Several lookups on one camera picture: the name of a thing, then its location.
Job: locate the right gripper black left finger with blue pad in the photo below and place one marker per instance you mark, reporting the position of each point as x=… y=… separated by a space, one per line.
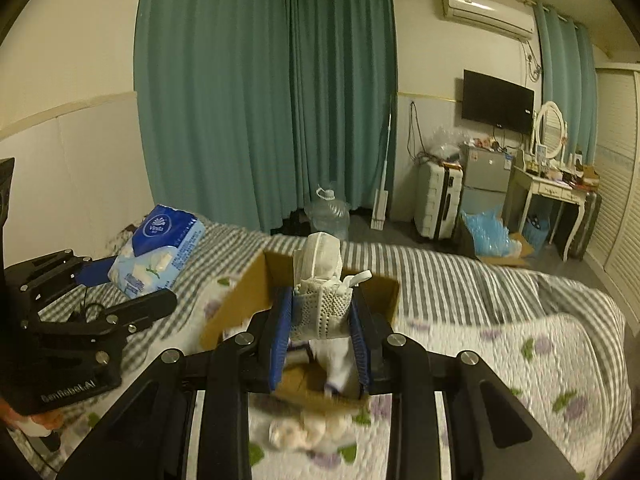
x=146 y=433

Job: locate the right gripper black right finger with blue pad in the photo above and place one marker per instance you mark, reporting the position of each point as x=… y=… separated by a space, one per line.
x=490 y=433

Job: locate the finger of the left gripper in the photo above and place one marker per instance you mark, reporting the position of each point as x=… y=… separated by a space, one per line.
x=141 y=312
x=44 y=279

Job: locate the cream lace cloth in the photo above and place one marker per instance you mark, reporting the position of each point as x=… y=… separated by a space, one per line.
x=323 y=433

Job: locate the white mesh basket with cloths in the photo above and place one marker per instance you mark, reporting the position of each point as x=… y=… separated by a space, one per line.
x=321 y=296

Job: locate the person's left hand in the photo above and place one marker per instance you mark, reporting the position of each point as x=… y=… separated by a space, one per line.
x=38 y=425

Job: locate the blue tissue paper pack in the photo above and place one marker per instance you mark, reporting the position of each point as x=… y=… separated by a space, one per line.
x=157 y=252

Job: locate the floral quilted white blanket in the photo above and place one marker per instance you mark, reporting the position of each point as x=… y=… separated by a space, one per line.
x=562 y=357

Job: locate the floor cardboard box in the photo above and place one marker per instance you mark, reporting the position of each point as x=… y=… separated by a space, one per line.
x=466 y=248

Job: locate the blue plastic bags pile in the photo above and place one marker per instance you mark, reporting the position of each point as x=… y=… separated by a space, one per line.
x=490 y=236

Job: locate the white louvered wardrobe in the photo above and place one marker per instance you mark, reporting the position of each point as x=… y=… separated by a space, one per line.
x=613 y=251

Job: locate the blue laundry basket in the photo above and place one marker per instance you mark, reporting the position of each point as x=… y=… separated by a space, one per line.
x=535 y=232

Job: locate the dark suitcase by wardrobe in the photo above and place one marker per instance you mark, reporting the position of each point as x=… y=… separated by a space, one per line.
x=583 y=236

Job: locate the clear water jug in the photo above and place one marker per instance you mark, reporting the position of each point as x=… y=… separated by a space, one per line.
x=327 y=213

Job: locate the large teal curtain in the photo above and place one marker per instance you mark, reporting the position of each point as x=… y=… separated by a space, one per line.
x=214 y=105

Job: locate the white flat mop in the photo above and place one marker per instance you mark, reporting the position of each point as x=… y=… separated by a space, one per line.
x=381 y=194

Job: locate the white dressing table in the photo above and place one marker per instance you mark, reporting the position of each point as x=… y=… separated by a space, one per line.
x=524 y=188

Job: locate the white hard suitcase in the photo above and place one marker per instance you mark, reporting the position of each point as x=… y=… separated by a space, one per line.
x=437 y=200

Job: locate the silver mini fridge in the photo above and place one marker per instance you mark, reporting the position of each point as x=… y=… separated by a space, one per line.
x=486 y=176

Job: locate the clear plastic bag pile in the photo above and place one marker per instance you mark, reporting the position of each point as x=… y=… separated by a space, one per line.
x=446 y=144

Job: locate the white oval vanity mirror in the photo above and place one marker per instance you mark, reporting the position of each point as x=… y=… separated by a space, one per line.
x=550 y=132

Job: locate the teal corner curtain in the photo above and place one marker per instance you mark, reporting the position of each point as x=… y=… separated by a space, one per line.
x=343 y=77

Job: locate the teal window curtain right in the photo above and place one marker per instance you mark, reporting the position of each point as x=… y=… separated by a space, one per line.
x=569 y=77

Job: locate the black wall television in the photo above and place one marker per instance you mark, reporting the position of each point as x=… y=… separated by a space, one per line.
x=497 y=102

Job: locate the white wall air conditioner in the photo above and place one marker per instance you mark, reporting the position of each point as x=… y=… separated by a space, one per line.
x=490 y=15

